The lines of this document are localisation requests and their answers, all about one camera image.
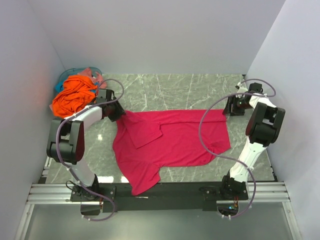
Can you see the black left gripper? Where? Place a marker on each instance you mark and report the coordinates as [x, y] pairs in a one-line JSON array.
[[120, 111]]

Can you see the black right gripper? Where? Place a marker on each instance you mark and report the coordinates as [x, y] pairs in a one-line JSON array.
[[232, 100]]

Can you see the red t shirt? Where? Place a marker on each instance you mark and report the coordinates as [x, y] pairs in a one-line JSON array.
[[149, 140]]

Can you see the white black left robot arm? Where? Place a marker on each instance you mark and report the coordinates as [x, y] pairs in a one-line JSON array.
[[66, 141]]

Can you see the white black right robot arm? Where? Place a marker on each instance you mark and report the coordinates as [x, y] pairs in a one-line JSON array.
[[263, 129]]

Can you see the pink t shirt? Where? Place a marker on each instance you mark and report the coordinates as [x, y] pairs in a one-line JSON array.
[[95, 76]]

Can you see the orange t shirt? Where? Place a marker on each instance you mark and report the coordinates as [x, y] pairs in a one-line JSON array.
[[72, 97]]

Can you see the blue garment in basket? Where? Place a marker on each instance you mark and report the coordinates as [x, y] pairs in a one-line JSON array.
[[59, 87]]

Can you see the teal plastic laundry basket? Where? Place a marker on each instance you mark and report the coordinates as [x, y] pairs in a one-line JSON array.
[[75, 75]]

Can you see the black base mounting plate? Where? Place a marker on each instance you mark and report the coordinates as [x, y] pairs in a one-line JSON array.
[[205, 203]]

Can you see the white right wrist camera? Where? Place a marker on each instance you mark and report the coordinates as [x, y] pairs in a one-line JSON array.
[[241, 90]]

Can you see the aluminium frame rail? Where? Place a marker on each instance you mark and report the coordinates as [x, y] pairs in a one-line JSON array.
[[261, 192]]

